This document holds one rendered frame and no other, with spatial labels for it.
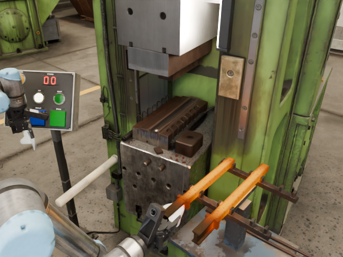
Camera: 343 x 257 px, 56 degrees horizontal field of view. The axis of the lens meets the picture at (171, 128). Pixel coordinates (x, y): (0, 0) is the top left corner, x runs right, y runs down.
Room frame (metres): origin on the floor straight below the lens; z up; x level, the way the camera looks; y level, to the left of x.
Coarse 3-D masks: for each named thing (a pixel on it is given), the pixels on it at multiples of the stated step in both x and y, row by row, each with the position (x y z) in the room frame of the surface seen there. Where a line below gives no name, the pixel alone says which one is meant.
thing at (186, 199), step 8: (232, 160) 1.02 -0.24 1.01; (216, 168) 0.96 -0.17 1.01; (224, 168) 0.96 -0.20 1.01; (208, 176) 0.92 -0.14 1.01; (216, 176) 0.92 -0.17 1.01; (200, 184) 0.87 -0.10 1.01; (208, 184) 0.88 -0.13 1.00; (192, 192) 0.83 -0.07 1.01; (176, 200) 0.79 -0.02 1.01; (184, 200) 0.79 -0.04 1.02; (192, 200) 0.81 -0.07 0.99; (168, 208) 0.75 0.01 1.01; (176, 208) 0.75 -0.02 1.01; (184, 208) 0.78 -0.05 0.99; (168, 216) 0.72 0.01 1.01
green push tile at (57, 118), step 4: (52, 112) 1.35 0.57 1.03; (56, 112) 1.35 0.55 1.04; (60, 112) 1.35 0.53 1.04; (64, 112) 1.35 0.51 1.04; (52, 116) 1.34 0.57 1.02; (56, 116) 1.34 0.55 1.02; (60, 116) 1.34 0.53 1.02; (64, 116) 1.34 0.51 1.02; (52, 120) 1.34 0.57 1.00; (56, 120) 1.33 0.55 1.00; (60, 120) 1.33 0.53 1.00; (64, 120) 1.33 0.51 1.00; (52, 124) 1.33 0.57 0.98; (56, 124) 1.32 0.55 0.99; (60, 124) 1.32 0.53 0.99; (64, 124) 1.32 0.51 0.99
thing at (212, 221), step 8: (264, 168) 0.97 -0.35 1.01; (256, 176) 0.92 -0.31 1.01; (248, 184) 0.88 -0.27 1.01; (240, 192) 0.83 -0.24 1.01; (224, 200) 0.79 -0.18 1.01; (232, 200) 0.79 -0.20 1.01; (216, 208) 0.76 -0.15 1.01; (224, 208) 0.76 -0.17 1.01; (208, 216) 0.71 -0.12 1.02; (216, 216) 0.72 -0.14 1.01; (224, 216) 0.74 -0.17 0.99; (200, 224) 0.68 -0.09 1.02; (208, 224) 0.68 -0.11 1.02; (216, 224) 0.69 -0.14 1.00; (200, 232) 0.65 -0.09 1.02; (208, 232) 0.68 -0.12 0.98; (192, 240) 0.65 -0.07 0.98; (200, 240) 0.65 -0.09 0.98
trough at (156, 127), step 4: (188, 100) 1.59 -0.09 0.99; (192, 100) 1.61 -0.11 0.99; (184, 104) 1.55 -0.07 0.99; (188, 104) 1.56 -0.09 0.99; (180, 108) 1.51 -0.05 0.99; (184, 108) 1.51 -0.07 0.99; (172, 112) 1.44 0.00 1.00; (176, 112) 1.46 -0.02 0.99; (168, 116) 1.40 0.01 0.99; (172, 116) 1.42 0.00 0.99; (164, 120) 1.37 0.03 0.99; (168, 120) 1.38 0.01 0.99; (160, 124) 1.33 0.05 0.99; (164, 124) 1.34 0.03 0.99; (152, 128) 1.28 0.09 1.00; (156, 128) 1.30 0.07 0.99; (152, 132) 1.26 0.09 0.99; (156, 132) 1.26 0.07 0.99
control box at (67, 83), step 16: (32, 80) 1.45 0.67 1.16; (48, 80) 1.44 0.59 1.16; (64, 80) 1.43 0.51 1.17; (80, 80) 1.50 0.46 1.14; (32, 96) 1.41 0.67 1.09; (48, 96) 1.40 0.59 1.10; (64, 96) 1.39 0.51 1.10; (48, 112) 1.36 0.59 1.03; (48, 128) 1.32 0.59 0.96; (64, 128) 1.32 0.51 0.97
